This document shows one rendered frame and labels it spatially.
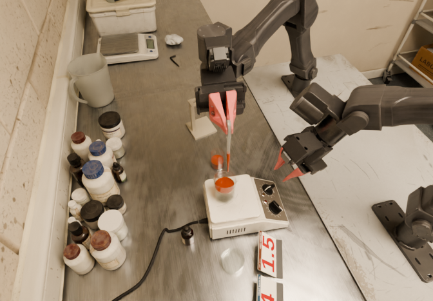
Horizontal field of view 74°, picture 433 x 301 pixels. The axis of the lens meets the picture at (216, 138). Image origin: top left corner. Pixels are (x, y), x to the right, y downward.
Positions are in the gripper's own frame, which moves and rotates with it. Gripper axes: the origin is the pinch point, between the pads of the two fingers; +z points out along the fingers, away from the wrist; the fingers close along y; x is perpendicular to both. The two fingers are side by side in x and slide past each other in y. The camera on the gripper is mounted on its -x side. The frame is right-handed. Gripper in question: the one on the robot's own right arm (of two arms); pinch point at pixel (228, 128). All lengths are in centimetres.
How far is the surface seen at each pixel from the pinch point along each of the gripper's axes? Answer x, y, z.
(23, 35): 2, -49, -47
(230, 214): 22.9, -0.4, 5.7
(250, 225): 26.0, 4.2, 7.8
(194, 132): 31.3, -5.3, -29.0
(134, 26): 29, -26, -100
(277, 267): 31.3, 8.8, 16.5
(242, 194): 23.1, 3.6, 1.0
